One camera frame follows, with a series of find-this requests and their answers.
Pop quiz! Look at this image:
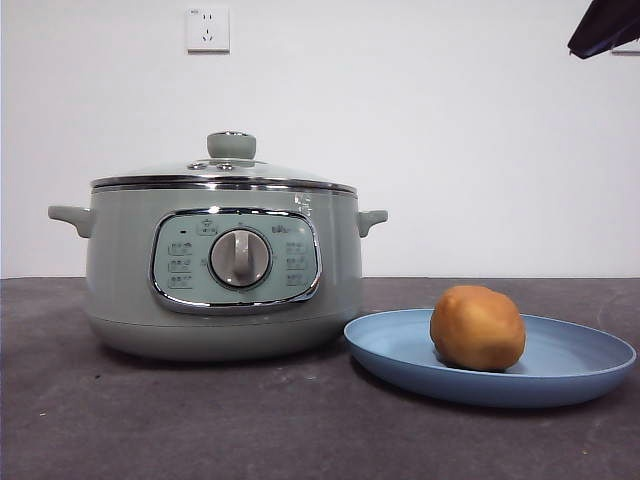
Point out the blue round plate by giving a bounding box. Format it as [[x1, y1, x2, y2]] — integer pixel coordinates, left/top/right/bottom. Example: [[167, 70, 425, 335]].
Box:
[[342, 308, 639, 409]]

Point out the glass lid with green knob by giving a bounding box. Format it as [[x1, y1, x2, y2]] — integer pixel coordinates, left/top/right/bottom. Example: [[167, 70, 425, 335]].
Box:
[[91, 130, 359, 194]]

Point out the brown potato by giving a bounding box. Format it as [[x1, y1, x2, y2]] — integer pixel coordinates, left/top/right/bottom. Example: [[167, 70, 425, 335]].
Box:
[[429, 284, 527, 372]]

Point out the pale green electric steamer pot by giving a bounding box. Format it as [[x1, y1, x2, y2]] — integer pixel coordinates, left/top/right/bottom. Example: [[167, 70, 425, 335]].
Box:
[[47, 182, 390, 362]]

